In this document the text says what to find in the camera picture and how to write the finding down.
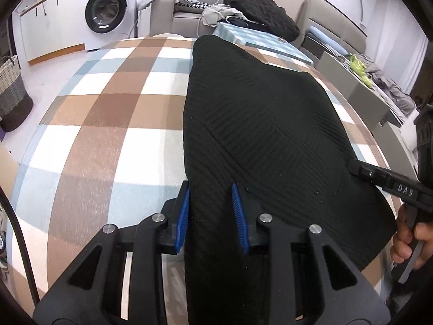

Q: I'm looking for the beige bedside cabinet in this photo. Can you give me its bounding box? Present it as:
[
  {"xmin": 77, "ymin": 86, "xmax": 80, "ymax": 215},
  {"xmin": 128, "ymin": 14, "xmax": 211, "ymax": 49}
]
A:
[{"xmin": 316, "ymin": 51, "xmax": 389, "ymax": 132}]

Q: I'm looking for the beige low cabinet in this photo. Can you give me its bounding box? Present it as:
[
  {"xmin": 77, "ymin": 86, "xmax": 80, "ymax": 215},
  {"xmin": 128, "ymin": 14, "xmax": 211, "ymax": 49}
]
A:
[{"xmin": 370, "ymin": 122, "xmax": 422, "ymax": 183}]

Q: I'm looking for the person's right hand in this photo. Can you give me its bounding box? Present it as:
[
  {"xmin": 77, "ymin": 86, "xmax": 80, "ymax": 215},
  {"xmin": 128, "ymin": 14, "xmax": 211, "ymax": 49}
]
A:
[{"xmin": 390, "ymin": 203, "xmax": 433, "ymax": 271}]

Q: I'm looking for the grey hoodie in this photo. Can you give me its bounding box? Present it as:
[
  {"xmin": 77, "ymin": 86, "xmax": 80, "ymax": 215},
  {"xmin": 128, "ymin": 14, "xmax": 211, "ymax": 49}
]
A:
[{"xmin": 201, "ymin": 4, "xmax": 244, "ymax": 28}]

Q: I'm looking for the brown checkered tablecloth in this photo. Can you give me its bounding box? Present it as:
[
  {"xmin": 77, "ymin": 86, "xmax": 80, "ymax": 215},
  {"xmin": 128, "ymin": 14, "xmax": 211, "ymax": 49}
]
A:
[{"xmin": 7, "ymin": 35, "xmax": 400, "ymax": 325}]

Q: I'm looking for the grey blanket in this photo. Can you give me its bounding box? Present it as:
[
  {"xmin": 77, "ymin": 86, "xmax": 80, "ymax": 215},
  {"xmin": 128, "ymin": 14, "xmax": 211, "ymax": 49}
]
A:
[{"xmin": 363, "ymin": 56, "xmax": 420, "ymax": 116}]

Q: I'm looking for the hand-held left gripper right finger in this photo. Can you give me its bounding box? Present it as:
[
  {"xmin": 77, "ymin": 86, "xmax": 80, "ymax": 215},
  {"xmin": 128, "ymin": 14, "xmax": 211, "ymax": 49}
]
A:
[{"xmin": 231, "ymin": 183, "xmax": 391, "ymax": 325}]

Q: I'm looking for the light blue pillow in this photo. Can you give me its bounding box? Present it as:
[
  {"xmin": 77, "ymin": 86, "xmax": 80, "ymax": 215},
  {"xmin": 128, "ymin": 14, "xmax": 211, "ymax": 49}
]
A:
[{"xmin": 309, "ymin": 26, "xmax": 349, "ymax": 56}]

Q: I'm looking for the white base cabinet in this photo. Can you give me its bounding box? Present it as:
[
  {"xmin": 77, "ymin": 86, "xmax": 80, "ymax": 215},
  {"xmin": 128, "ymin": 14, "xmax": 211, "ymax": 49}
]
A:
[{"xmin": 18, "ymin": 0, "xmax": 87, "ymax": 66}]

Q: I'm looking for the teal checkered tablecloth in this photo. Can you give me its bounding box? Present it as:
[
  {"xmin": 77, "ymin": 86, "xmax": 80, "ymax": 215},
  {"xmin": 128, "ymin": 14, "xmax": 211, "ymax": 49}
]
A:
[{"xmin": 212, "ymin": 22, "xmax": 314, "ymax": 66}]

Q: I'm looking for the black cable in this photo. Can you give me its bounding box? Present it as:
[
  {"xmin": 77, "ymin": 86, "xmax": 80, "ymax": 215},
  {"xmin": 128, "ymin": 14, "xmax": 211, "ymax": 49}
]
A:
[{"xmin": 0, "ymin": 188, "xmax": 39, "ymax": 312}]

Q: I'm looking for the black puffer jacket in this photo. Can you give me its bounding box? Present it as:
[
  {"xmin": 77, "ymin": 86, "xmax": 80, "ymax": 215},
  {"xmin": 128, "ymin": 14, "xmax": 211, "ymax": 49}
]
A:
[{"xmin": 223, "ymin": 0, "xmax": 301, "ymax": 41}]

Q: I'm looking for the white washing machine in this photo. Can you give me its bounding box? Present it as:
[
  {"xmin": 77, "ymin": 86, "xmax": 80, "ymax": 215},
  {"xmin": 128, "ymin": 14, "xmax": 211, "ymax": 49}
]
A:
[{"xmin": 82, "ymin": 0, "xmax": 141, "ymax": 52}]

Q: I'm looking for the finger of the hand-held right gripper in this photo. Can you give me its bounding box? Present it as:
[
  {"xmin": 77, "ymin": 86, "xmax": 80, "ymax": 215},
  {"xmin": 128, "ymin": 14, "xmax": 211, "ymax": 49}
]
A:
[{"xmin": 347, "ymin": 158, "xmax": 393, "ymax": 190}]

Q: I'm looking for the green toy figure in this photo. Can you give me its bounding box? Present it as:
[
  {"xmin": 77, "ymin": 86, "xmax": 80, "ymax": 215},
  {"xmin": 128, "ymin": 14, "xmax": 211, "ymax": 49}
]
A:
[{"xmin": 348, "ymin": 54, "xmax": 373, "ymax": 89}]

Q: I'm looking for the black knit sweater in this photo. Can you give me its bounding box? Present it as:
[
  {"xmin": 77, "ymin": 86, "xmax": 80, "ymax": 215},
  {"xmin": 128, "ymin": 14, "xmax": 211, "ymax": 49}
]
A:
[{"xmin": 183, "ymin": 35, "xmax": 397, "ymax": 325}]

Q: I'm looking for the woven laundry basket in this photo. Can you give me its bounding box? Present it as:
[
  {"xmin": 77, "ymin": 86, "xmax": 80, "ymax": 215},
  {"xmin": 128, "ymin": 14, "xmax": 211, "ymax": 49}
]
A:
[{"xmin": 0, "ymin": 55, "xmax": 34, "ymax": 132}]

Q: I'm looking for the houndstooth cushion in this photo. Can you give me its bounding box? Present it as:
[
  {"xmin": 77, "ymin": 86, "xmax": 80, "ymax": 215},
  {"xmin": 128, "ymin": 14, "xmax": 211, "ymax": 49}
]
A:
[{"xmin": 176, "ymin": 1, "xmax": 212, "ymax": 14}]

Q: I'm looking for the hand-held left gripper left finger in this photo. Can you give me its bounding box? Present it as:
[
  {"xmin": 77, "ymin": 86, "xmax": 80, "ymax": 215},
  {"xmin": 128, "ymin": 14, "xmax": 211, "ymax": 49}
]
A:
[{"xmin": 34, "ymin": 180, "xmax": 191, "ymax": 325}]

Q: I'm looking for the beige padded headboard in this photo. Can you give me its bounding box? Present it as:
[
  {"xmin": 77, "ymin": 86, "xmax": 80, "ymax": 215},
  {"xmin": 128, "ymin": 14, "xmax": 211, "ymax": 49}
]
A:
[{"xmin": 298, "ymin": 0, "xmax": 368, "ymax": 55}]

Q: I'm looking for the grey sofa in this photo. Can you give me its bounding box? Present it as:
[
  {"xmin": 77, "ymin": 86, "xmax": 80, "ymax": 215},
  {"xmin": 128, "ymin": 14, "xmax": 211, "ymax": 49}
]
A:
[{"xmin": 149, "ymin": 0, "xmax": 237, "ymax": 38}]

